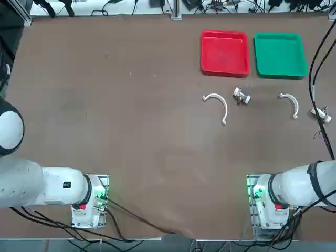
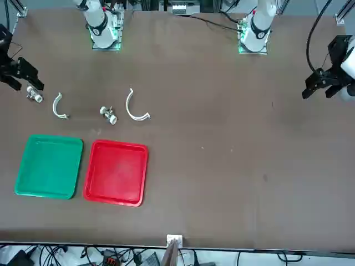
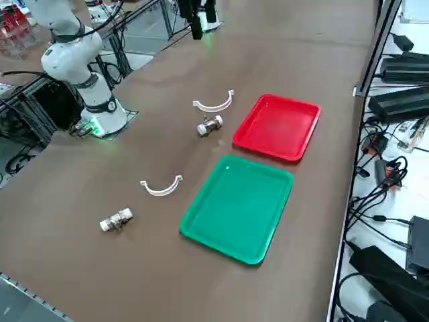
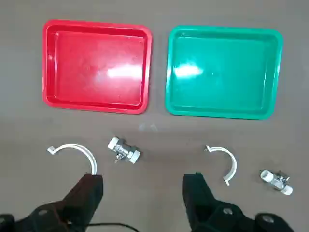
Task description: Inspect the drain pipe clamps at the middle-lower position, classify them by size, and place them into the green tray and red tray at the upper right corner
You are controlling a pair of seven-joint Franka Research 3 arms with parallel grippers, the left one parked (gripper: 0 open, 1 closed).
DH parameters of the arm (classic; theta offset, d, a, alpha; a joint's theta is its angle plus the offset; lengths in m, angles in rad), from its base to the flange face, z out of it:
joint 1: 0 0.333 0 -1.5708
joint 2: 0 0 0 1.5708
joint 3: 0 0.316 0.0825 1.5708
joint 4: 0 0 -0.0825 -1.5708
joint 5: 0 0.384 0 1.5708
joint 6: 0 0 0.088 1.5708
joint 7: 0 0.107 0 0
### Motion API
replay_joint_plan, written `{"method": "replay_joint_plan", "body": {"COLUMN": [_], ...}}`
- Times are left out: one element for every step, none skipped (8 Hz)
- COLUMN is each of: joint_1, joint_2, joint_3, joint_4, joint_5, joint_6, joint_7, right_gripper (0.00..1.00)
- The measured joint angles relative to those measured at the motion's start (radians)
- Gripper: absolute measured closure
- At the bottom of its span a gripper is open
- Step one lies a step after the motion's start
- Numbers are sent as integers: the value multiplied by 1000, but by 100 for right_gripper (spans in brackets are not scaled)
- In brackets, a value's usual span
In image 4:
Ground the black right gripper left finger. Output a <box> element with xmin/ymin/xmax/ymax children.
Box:
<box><xmin>0</xmin><ymin>173</ymin><xmax>104</xmax><ymax>232</ymax></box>

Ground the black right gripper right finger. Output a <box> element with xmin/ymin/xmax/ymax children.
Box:
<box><xmin>182</xmin><ymin>172</ymin><xmax>294</xmax><ymax>232</ymax></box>

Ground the large white pipe clamp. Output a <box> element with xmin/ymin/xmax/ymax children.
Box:
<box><xmin>47</xmin><ymin>143</ymin><xmax>98</xmax><ymax>175</ymax></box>

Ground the small white pipe clamp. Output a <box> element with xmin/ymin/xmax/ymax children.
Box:
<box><xmin>204</xmin><ymin>145</ymin><xmax>237</xmax><ymax>186</ymax></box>

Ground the white steel pipe valve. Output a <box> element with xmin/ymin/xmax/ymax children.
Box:
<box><xmin>107</xmin><ymin>136</ymin><xmax>141</xmax><ymax>165</ymax></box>
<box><xmin>259</xmin><ymin>169</ymin><xmax>294</xmax><ymax>197</ymax></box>

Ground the green plastic tray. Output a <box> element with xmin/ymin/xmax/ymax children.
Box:
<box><xmin>165</xmin><ymin>25</ymin><xmax>283</xmax><ymax>121</ymax></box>

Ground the red plastic tray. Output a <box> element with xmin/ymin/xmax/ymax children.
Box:
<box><xmin>42</xmin><ymin>19</ymin><xmax>153</xmax><ymax>115</ymax></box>

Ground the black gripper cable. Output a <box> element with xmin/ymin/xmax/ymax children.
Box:
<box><xmin>88</xmin><ymin>222</ymin><xmax>136</xmax><ymax>232</ymax></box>

